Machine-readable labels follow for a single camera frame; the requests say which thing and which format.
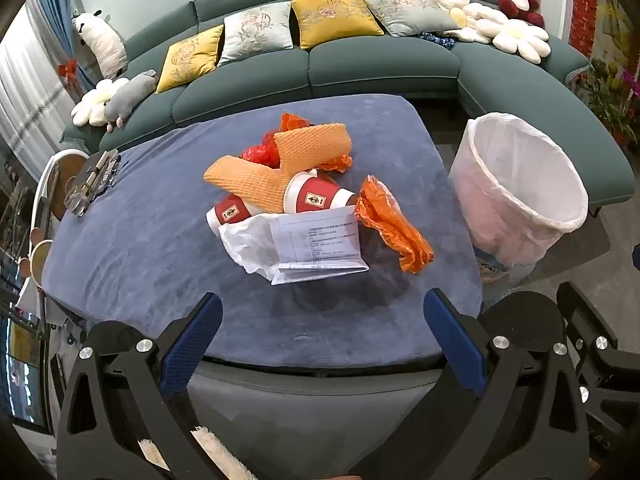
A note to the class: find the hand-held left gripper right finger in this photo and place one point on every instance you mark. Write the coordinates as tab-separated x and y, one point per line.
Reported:
455	345

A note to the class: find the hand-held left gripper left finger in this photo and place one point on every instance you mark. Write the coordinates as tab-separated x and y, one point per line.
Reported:
192	345

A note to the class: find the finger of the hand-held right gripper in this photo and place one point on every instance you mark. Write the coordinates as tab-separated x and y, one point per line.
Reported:
587	320

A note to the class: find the white tissue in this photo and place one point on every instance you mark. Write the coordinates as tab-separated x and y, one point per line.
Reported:
245	245

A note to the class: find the plain orange plastic bag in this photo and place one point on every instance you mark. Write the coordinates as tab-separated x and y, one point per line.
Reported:
395	225

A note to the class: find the red paper cup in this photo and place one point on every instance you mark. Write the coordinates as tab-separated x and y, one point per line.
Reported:
230	212
315	197

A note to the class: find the white lined waste bin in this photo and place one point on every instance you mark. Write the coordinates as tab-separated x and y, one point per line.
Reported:
500	210

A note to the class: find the printed white paper sheet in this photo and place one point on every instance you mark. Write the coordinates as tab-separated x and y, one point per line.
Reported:
320	240

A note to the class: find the orange foam fruit net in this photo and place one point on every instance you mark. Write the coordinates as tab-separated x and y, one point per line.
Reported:
312	147
245	182

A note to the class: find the red plastic bag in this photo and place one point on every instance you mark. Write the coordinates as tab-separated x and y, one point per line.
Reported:
260	152

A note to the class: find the orange plastic bag blue print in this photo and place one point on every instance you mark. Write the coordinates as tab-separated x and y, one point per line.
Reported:
292	122

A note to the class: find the blue plush blanket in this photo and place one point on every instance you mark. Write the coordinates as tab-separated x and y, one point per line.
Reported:
150	260

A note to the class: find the white fluffy cloth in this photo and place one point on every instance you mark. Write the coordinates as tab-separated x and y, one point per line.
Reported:
220	460

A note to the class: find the black metal clamp tool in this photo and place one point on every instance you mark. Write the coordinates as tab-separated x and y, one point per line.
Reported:
95	180

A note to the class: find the white rimmed wooden chair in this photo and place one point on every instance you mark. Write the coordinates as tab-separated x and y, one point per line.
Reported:
67	170

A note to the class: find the green potted plant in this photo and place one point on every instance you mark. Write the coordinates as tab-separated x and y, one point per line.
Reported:
607	100

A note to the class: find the purple orchid plant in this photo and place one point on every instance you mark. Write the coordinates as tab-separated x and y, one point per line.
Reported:
632	80

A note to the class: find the grey plush animal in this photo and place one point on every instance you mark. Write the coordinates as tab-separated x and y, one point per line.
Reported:
127	97

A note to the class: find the yellow embroidered cushion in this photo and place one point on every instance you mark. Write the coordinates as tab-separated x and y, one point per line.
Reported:
187	60
335	17

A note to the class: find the teal corner sofa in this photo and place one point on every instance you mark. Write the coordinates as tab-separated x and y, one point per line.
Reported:
380	67

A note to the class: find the white sheer curtain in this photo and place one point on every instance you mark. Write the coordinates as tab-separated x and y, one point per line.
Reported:
30	90

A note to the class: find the red bow decoration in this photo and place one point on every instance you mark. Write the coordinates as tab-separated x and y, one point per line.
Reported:
67	69

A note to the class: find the blue beaded item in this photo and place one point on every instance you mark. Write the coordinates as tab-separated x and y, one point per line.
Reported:
437	40

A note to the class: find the white panda plush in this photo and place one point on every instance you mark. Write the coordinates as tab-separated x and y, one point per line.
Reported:
102	45

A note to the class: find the grey embroidered cushion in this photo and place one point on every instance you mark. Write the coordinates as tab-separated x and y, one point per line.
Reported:
410	10
255	32

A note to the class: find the blue curtain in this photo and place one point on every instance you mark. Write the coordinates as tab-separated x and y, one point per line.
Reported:
57	20

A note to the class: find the yellow tree wall painting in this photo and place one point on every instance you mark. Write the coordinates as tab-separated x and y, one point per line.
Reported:
615	25

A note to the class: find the red lattice wall panel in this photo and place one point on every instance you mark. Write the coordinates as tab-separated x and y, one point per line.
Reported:
582	5

